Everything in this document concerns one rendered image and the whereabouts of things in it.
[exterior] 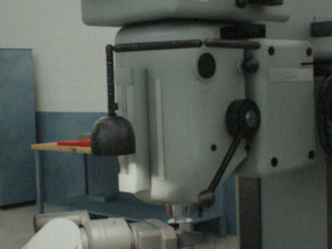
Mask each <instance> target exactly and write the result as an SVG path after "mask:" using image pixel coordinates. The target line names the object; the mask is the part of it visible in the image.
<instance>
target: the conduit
mask: <svg viewBox="0 0 332 249"><path fill-rule="evenodd" d="M331 63H332V61H330V62H308V63H301V65H319V64H331ZM317 99H318V100H317V128H318V129H317V130H318V136H319V139H320V143H321V147H322V149H323V151H324V152H325V153H326V154H327V155H328V156H330V157H332V73H329V74H327V75H326V76H325V77H324V78H323V80H322V81H321V85H320V90H319V92H318V98H317Z"/></svg>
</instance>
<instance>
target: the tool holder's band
mask: <svg viewBox="0 0 332 249"><path fill-rule="evenodd" d="M168 225H169V226H171V227H173V228H177V229H180V228H189V227H192V226H193V221H192V219H190V218H187V220H186V221H181V222H178V221H174V218H173V219H169V220H168Z"/></svg>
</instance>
